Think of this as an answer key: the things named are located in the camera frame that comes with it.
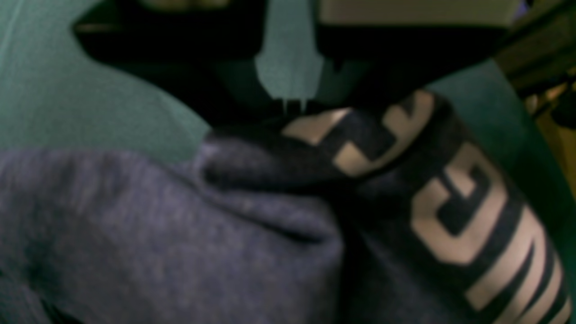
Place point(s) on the blue-grey T-shirt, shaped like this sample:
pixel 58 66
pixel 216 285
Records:
pixel 385 215

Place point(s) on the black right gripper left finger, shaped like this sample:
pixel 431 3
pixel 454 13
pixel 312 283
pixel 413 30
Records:
pixel 202 52

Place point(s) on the teal table cloth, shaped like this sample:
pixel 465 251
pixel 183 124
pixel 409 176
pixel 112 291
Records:
pixel 53 95

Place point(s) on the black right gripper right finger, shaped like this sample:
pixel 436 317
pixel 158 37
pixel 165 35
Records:
pixel 378 51

